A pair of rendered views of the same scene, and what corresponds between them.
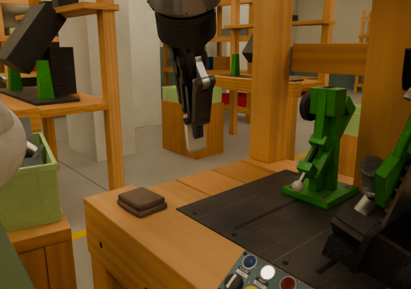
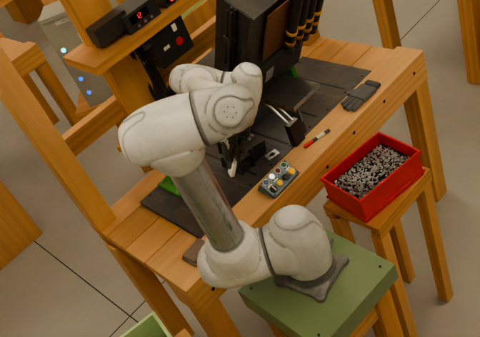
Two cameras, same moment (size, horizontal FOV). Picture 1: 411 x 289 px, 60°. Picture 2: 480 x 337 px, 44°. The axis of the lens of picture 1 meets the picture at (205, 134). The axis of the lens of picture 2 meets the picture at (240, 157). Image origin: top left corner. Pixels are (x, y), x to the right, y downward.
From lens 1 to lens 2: 2.03 m
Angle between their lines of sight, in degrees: 73
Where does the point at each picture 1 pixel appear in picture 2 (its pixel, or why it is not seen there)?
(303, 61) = (77, 146)
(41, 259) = not seen: outside the picture
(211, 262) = (253, 206)
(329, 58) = (93, 129)
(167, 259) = (252, 222)
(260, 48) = (61, 161)
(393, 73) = not seen: hidden behind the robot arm
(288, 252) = (242, 185)
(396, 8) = (130, 80)
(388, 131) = not seen: hidden behind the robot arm
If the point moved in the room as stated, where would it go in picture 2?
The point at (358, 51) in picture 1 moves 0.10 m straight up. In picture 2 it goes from (106, 113) to (95, 93)
